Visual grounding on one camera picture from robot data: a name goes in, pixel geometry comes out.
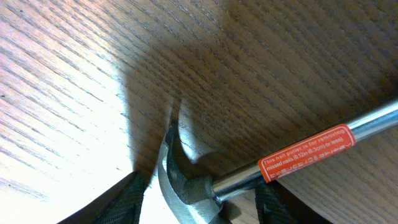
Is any small claw hammer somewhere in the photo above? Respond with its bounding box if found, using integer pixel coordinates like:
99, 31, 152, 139
157, 100, 397, 223

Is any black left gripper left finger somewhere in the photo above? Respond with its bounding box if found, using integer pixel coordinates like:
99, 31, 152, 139
60, 172, 146, 224

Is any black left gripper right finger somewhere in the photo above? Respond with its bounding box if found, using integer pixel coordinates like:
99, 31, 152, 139
255, 181, 331, 224

